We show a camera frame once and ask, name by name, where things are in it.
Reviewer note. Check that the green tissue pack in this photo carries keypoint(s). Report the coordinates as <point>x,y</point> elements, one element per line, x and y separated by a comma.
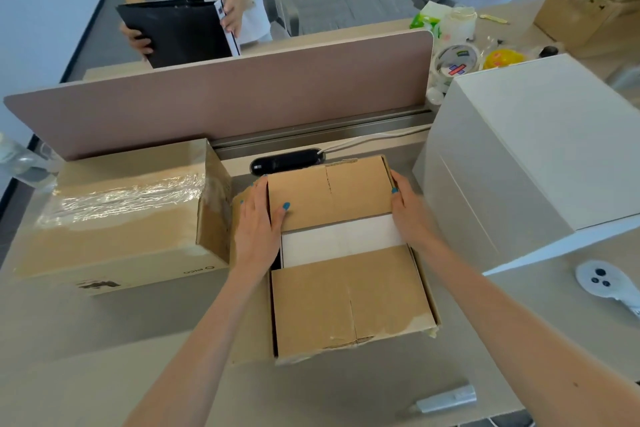
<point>425,19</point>

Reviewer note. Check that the clear bottle white cap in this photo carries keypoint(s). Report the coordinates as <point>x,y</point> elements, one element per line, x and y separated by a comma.
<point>25,161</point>

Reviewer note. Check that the person's left hand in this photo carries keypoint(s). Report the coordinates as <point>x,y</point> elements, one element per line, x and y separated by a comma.
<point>257,236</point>

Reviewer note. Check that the person's right forearm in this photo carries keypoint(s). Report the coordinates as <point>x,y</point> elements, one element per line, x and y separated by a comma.
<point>525,336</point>

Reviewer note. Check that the white tape roll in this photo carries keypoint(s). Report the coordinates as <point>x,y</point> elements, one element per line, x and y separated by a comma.
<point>455,66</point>

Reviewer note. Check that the white plastic tub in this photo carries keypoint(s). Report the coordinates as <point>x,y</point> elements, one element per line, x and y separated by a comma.
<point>457,26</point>

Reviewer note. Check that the small white round cap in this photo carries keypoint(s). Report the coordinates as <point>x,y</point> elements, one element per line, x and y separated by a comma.
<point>435,96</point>

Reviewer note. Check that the yellow lid jar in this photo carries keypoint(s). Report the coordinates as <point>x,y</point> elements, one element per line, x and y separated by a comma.
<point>504,59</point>

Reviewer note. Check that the mauve desk divider panel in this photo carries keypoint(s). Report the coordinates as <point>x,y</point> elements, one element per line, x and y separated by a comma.
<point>625,84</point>
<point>225,96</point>

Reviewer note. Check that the black flat box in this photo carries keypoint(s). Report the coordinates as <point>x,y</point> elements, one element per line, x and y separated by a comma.
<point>175,31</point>

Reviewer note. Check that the white handheld controller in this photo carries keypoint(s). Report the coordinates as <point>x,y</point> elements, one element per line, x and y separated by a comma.
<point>600,281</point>

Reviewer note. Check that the black desk power socket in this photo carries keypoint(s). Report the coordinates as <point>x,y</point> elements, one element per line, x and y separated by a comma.
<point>285,161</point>

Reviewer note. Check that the white utility knife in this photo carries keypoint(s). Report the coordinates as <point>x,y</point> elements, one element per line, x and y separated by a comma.
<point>447,398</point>

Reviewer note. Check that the person's right hand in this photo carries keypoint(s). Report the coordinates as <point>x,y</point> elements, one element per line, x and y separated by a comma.
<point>412,214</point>

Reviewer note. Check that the small yellow packet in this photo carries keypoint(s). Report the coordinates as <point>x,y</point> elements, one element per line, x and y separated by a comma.
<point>494,19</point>

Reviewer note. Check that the red label soda bottle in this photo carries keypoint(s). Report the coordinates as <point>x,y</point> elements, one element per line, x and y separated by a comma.
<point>549,51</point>

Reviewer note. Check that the person's left forearm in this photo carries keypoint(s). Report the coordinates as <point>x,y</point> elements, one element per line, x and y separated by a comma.
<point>200,351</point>

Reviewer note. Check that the white box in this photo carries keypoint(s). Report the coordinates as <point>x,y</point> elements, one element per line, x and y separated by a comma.
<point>540,131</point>
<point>340,241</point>
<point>440,196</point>

